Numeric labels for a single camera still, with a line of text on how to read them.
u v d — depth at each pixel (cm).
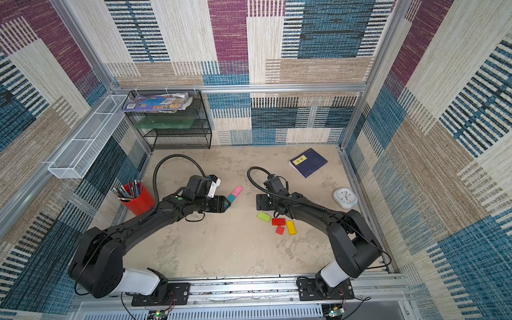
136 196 89
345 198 96
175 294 73
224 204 80
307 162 112
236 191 101
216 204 76
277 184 70
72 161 70
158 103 81
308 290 73
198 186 68
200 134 116
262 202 80
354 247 44
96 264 42
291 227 89
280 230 89
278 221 91
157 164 69
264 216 92
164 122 97
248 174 71
